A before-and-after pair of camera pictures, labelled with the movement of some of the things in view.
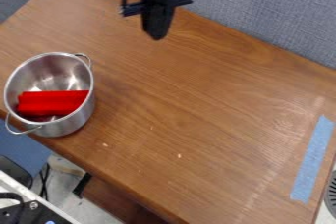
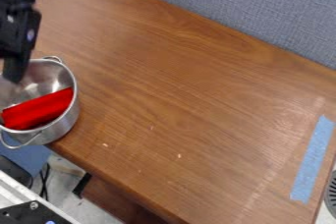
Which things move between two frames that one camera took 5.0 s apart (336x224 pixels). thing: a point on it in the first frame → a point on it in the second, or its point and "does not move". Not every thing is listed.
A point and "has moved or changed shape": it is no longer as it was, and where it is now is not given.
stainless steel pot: x=50 y=72 has moved or changed shape
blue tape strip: x=302 y=187 does not move
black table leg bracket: x=79 y=189 does not move
